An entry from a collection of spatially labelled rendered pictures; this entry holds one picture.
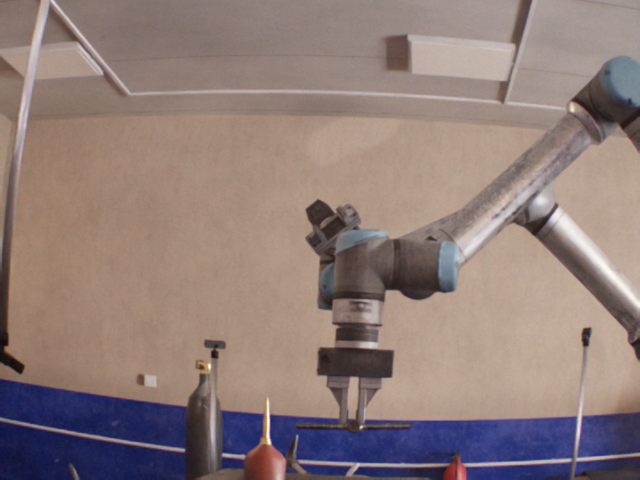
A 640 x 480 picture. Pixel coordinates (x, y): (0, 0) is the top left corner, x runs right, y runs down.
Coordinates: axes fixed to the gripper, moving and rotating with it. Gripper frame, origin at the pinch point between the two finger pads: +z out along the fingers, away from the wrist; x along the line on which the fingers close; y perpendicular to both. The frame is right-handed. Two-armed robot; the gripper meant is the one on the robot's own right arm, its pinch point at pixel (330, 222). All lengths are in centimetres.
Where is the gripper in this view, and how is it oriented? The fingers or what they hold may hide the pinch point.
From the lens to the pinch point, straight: 234.5
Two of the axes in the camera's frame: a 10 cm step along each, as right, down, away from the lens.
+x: -7.9, 6.2, -0.4
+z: -0.8, -1.6, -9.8
